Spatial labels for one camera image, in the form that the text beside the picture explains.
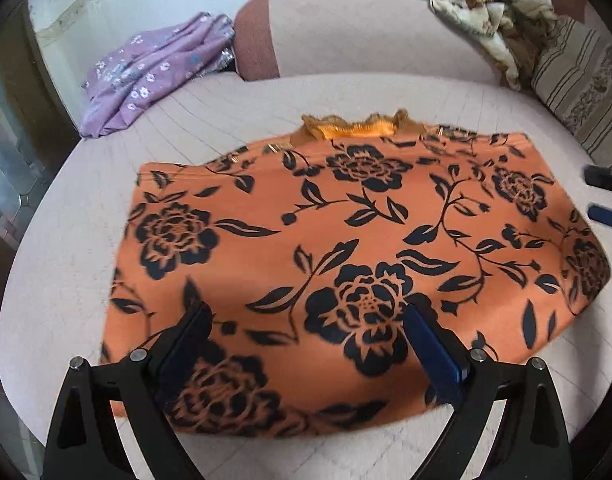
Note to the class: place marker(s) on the brown cushion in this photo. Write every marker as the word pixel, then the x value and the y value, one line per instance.
pixel 568 2

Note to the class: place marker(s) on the purple floral cloth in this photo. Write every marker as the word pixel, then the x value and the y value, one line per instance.
pixel 146 75

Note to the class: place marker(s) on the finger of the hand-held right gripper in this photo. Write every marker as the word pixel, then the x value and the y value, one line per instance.
pixel 608 217
pixel 606 177

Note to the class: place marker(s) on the striped floral pillow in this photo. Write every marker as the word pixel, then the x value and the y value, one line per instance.
pixel 581 85

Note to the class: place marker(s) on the beige floral crumpled blanket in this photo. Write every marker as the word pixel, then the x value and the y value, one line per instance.
pixel 501 15

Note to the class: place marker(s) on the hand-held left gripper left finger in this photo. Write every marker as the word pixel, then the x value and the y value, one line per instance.
pixel 186 347

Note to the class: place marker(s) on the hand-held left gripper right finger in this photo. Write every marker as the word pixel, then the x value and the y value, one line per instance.
pixel 436 355

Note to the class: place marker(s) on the orange black floral blouse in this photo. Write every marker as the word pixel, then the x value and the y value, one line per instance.
pixel 336 210

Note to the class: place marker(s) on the pink quilted bed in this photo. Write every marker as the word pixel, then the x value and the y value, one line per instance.
pixel 61 260

